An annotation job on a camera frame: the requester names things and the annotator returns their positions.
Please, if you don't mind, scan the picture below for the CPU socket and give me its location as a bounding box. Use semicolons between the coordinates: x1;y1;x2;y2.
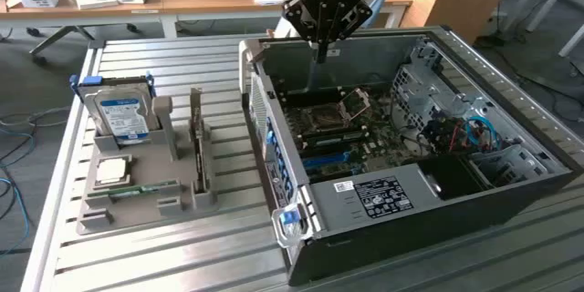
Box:
298;104;350;133

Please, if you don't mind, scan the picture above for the thin red wire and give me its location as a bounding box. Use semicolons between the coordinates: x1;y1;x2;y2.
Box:
446;122;461;152

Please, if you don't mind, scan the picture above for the grey parts rack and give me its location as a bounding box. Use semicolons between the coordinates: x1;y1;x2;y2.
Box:
74;95;221;237

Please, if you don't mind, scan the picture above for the blue SATA wire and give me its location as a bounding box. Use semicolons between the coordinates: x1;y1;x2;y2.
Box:
463;116;489;152
475;117;503;152

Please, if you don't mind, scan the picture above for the blue floor cable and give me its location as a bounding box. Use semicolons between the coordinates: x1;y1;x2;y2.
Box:
0;127;35;258

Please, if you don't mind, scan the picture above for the silver CPU chip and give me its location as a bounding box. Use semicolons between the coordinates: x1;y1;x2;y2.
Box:
93;157;133;185

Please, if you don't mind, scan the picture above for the open black PC case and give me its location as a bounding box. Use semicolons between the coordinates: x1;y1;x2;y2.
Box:
237;25;584;288

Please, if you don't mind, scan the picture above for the metal disk bay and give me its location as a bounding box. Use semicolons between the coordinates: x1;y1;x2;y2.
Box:
469;144;547;189

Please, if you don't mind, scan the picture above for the perforated metal drive cage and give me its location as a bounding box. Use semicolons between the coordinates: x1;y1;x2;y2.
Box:
390;37;461;129

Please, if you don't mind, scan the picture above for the grey power supply unit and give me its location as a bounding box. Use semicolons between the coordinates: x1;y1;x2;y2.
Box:
305;163;441;232

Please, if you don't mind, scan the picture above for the green motherboard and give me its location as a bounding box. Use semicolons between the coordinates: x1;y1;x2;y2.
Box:
273;85;438;183

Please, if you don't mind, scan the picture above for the graphics card with metal bracket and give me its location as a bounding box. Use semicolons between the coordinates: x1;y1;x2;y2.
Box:
186;86;214;194

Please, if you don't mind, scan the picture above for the loose green RAM stick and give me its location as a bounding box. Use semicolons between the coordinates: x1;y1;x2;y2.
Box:
85;178;179;200

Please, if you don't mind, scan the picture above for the blue expansion slot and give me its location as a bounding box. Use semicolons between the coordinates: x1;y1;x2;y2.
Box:
301;155;350;172

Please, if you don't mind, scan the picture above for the grey floor cable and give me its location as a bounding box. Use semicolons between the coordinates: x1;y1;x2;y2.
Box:
0;107;71;129

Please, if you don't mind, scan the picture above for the hard disk with blue carrier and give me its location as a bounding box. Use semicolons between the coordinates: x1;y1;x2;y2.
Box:
67;71;159;146

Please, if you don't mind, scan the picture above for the silver case handle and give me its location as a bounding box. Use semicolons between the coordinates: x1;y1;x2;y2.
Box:
270;202;315;249

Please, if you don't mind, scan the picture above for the installed green RAM stick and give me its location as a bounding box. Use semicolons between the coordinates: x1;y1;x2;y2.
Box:
305;133;367;148

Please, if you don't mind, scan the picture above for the metal socket cover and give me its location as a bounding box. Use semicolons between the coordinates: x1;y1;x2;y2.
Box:
335;87;374;119

